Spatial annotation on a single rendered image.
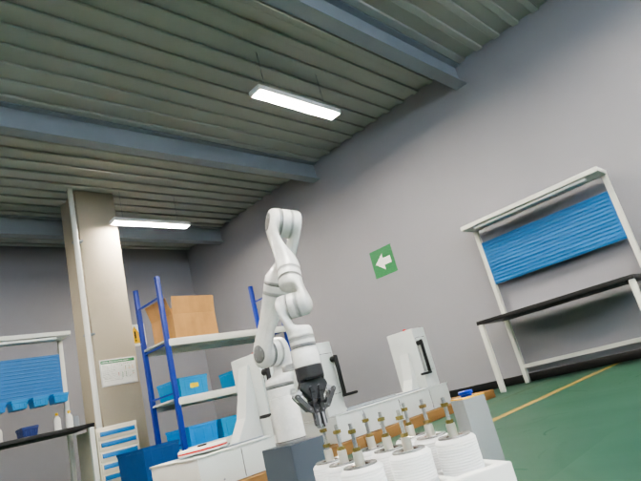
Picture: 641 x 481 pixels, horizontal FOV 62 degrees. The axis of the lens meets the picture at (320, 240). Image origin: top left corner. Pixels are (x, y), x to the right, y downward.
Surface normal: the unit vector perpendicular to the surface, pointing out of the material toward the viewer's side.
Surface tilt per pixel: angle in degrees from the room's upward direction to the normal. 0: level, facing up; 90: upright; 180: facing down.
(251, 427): 90
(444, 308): 90
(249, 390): 90
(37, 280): 90
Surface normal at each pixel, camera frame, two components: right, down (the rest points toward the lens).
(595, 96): -0.69, -0.04
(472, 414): 0.26, -0.33
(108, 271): 0.68, -0.36
